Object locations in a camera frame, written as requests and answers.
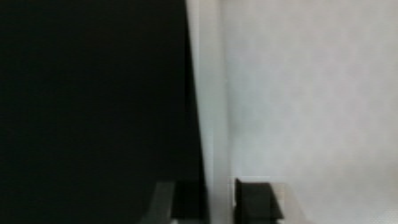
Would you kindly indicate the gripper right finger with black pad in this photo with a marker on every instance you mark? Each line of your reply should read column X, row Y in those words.
column 261, row 203

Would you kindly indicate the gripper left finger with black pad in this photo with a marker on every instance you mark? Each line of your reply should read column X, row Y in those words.
column 178, row 204

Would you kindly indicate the white desk tabletop tray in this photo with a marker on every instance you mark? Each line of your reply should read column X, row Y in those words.
column 295, row 63

